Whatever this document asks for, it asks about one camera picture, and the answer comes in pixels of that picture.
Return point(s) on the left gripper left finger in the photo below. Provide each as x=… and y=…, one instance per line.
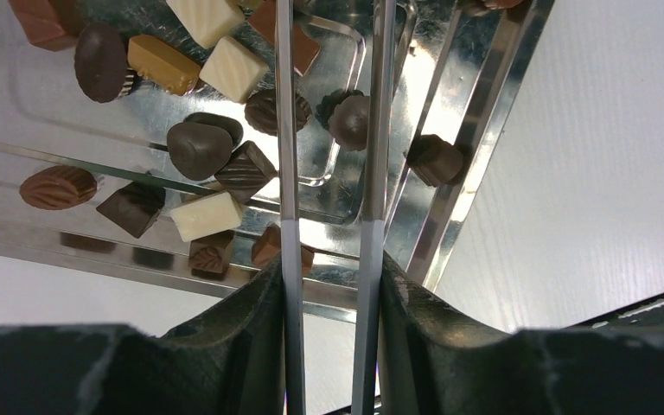
x=228, y=359

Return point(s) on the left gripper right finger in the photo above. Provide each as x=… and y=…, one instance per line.
x=436, y=360

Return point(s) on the steel tray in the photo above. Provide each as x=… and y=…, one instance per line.
x=456, y=78

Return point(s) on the metal serving tongs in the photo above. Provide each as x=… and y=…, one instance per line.
x=372, y=218

